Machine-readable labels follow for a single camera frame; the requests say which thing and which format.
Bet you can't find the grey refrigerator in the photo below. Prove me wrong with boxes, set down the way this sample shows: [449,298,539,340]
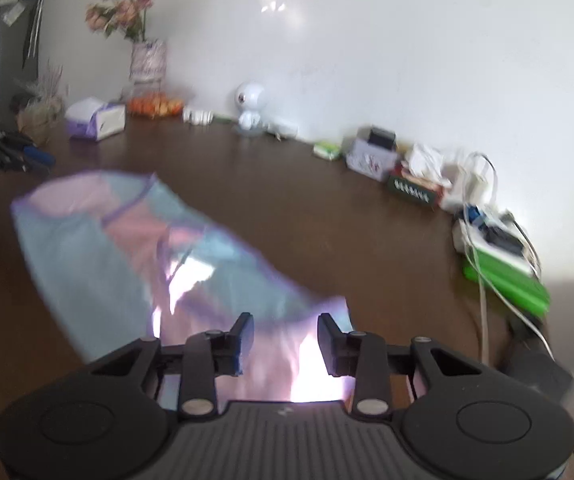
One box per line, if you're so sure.
[0,0,46,127]

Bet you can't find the dried flower bouquet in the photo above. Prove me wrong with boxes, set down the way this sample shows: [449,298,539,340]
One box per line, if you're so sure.
[15,59,66,147]

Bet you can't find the white clip gadget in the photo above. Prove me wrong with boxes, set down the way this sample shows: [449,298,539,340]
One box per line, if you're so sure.
[182,106,214,125]

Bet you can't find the purple white vase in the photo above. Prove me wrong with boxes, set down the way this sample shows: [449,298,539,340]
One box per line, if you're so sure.
[129,39,168,84]

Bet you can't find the black charger block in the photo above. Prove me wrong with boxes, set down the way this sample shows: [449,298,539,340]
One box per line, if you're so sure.
[366,127,397,151]

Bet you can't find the white cable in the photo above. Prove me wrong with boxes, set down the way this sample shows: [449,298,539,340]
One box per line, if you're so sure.
[459,151,556,367]

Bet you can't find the green packet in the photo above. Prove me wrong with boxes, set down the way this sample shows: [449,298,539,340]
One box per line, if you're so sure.
[313,140,343,161]

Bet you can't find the black electronic device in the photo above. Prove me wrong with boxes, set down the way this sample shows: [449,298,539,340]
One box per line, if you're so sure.
[482,224,524,257]

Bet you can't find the pink and blue clothes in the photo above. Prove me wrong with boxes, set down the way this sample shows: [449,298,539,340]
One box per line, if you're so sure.
[11,170,353,404]

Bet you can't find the clear plastic snack container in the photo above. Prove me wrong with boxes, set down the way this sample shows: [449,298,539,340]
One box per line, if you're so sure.
[127,92,186,120]

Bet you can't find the pink dried roses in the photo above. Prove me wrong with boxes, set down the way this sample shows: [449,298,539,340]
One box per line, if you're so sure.
[85,0,156,44]

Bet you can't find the white charger adapter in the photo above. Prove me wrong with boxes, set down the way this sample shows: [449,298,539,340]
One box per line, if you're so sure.
[460,169,489,212]
[440,174,464,212]

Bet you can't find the purple white tissue pack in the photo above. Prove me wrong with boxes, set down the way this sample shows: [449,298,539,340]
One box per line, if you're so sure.
[64,97,127,141]

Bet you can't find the black wireless charger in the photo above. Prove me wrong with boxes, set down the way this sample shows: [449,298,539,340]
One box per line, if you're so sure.
[509,344,574,402]

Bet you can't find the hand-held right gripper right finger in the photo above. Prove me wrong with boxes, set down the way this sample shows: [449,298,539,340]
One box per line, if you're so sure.
[317,312,484,419]

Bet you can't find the white flat gadget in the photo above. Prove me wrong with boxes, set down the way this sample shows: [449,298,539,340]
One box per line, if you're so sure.
[265,118,299,140]

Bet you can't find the white tissue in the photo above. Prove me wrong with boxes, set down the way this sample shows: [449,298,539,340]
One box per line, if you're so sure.
[406,143,451,181]

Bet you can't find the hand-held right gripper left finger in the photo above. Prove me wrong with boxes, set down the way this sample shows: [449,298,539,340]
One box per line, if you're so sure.
[86,312,256,420]

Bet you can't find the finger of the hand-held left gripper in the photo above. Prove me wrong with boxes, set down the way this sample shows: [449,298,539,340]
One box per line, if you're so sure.
[0,131,45,159]
[0,149,56,176]

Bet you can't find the grey tin box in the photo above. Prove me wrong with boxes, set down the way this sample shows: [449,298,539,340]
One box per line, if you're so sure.
[344,136,399,183]

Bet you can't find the black phone stand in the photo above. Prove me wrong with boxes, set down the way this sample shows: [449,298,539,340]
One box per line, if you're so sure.
[506,311,549,347]

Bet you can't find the dark green tissue box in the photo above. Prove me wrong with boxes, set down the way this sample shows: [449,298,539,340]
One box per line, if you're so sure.
[385,167,443,206]

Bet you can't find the white power bank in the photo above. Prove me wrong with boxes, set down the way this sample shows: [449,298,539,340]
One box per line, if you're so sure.
[452,217,479,254]

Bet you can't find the white robot-shaped camera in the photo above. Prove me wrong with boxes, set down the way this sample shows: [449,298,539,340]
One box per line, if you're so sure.
[234,81,271,136]

